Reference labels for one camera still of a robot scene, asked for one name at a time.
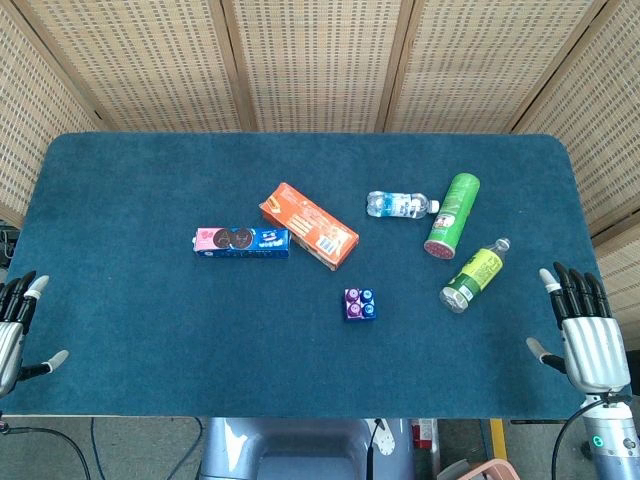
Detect red canister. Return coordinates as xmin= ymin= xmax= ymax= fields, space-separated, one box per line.
xmin=411 ymin=418 xmax=439 ymax=451

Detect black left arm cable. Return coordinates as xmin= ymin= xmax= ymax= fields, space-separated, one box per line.
xmin=0 ymin=424 xmax=94 ymax=480

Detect blue pink cookie box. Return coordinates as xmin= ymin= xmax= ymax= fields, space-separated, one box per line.
xmin=193 ymin=227 xmax=292 ymax=260

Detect bamboo folding screen panel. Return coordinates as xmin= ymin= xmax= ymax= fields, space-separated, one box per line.
xmin=383 ymin=0 xmax=627 ymax=134
xmin=514 ymin=0 xmax=640 ymax=346
xmin=10 ymin=0 xmax=257 ymax=134
xmin=0 ymin=0 xmax=100 ymax=217
xmin=219 ymin=0 xmax=417 ymax=134

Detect green chips can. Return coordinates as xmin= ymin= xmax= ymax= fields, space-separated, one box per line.
xmin=423 ymin=172 xmax=482 ymax=261

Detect pink plastic basket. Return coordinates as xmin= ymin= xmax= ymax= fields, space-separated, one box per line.
xmin=438 ymin=458 xmax=517 ymax=480

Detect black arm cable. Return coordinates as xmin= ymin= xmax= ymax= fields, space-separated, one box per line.
xmin=0 ymin=424 xmax=94 ymax=480
xmin=552 ymin=397 xmax=614 ymax=480

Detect purple plastic toy block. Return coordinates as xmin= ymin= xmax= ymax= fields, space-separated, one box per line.
xmin=342 ymin=287 xmax=364 ymax=323

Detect dark equipment with cables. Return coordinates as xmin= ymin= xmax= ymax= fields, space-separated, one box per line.
xmin=0 ymin=218 xmax=22 ymax=274

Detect black torso cable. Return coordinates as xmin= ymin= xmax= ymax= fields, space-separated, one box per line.
xmin=364 ymin=418 xmax=387 ymax=480

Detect blue floor cable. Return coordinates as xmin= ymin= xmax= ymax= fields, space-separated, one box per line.
xmin=89 ymin=417 xmax=107 ymax=480

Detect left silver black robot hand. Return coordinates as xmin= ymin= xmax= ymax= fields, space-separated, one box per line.
xmin=0 ymin=271 xmax=70 ymax=399

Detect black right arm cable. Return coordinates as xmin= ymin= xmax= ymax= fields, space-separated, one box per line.
xmin=552 ymin=397 xmax=614 ymax=480

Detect blue felt table mat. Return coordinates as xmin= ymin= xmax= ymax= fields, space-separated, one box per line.
xmin=0 ymin=132 xmax=629 ymax=420

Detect orange snack box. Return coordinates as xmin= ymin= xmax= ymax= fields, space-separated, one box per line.
xmin=258 ymin=182 xmax=360 ymax=272

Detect silver blue robot torso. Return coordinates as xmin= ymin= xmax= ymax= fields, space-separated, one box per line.
xmin=198 ymin=417 xmax=417 ymax=480

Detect green tea bottle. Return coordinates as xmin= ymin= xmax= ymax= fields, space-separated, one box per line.
xmin=439 ymin=237 xmax=512 ymax=314

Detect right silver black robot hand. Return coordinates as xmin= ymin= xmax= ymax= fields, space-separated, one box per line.
xmin=525 ymin=261 xmax=632 ymax=396

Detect clear water bottle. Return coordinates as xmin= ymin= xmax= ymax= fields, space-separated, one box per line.
xmin=366 ymin=190 xmax=441 ymax=221

